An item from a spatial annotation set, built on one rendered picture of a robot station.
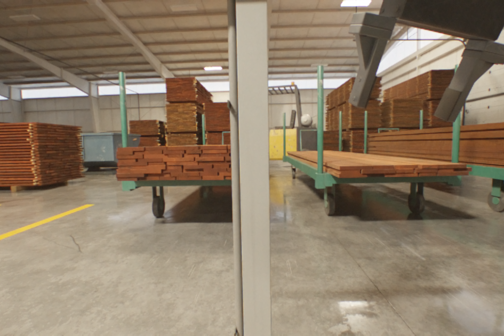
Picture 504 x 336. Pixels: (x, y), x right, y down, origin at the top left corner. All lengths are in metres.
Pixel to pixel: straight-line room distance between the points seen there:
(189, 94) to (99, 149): 4.01
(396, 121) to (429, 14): 10.24
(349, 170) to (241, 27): 1.54
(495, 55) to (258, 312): 0.58
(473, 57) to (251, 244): 0.46
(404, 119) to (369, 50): 10.37
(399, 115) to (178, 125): 7.89
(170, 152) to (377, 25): 1.74
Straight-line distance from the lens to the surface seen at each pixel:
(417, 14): 0.36
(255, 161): 0.52
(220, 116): 9.53
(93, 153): 7.27
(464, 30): 0.40
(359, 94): 0.36
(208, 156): 1.89
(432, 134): 3.97
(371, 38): 0.36
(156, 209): 2.56
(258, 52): 0.55
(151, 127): 10.21
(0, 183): 5.79
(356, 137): 10.01
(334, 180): 2.19
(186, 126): 9.87
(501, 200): 3.27
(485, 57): 0.44
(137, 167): 2.07
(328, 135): 9.71
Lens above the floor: 0.67
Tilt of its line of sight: 5 degrees down
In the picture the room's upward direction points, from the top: 1 degrees counter-clockwise
